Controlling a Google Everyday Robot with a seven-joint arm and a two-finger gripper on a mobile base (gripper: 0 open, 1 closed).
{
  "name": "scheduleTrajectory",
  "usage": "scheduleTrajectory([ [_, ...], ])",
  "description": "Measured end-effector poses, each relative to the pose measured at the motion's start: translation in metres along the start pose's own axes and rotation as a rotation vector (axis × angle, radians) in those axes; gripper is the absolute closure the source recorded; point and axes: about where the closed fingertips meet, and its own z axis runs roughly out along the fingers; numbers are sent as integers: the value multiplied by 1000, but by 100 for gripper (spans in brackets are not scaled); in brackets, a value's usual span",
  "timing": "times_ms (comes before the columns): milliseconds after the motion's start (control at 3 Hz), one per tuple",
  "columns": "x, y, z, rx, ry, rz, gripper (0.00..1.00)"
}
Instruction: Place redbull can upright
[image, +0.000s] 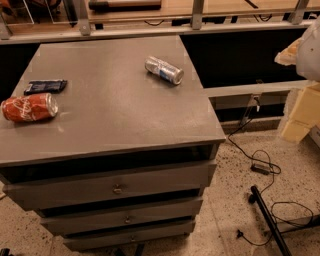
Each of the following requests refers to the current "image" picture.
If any grey drawer cabinet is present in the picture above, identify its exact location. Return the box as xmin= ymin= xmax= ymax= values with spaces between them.
xmin=0 ymin=36 xmax=225 ymax=251

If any dark blue snack packet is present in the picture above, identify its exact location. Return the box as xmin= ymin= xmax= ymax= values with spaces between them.
xmin=24 ymin=79 xmax=68 ymax=95

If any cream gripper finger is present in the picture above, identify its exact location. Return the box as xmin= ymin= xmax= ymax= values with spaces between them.
xmin=274 ymin=38 xmax=301 ymax=66

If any black power adapter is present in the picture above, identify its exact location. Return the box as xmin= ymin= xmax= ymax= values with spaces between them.
xmin=251 ymin=164 xmax=270 ymax=175

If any metal railing frame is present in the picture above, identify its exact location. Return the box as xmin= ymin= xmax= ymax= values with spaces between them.
xmin=0 ymin=0 xmax=320 ymax=45

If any red coca-cola can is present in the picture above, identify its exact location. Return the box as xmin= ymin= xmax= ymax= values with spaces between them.
xmin=1 ymin=93 xmax=58 ymax=122

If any black cable on floor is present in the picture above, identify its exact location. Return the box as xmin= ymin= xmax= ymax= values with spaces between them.
xmin=227 ymin=96 xmax=315 ymax=248

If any black stand leg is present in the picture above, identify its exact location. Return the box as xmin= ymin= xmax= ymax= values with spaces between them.
xmin=250 ymin=186 xmax=292 ymax=256

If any silver blue redbull can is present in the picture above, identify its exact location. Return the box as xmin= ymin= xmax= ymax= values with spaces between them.
xmin=145 ymin=56 xmax=184 ymax=85

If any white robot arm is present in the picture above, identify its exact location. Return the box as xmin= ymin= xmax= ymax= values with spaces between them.
xmin=274 ymin=17 xmax=320 ymax=82

